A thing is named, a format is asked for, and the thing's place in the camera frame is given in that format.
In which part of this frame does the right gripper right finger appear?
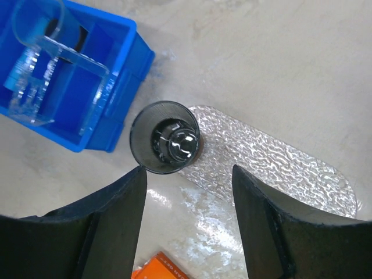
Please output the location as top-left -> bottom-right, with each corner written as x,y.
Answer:
232,165 -> 371,278

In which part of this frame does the dark smoked plastic cup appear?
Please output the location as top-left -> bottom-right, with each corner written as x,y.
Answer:
130,101 -> 203,174

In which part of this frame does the orange razor box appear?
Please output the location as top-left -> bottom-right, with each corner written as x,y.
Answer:
131,252 -> 189,279

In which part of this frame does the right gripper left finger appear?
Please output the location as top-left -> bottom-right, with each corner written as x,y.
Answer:
1,167 -> 147,278

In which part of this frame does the clear textured acrylic tray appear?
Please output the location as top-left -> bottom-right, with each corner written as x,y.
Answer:
180,105 -> 359,218

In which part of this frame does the blue plastic bin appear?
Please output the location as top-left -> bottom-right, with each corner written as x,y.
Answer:
1,1 -> 155,152

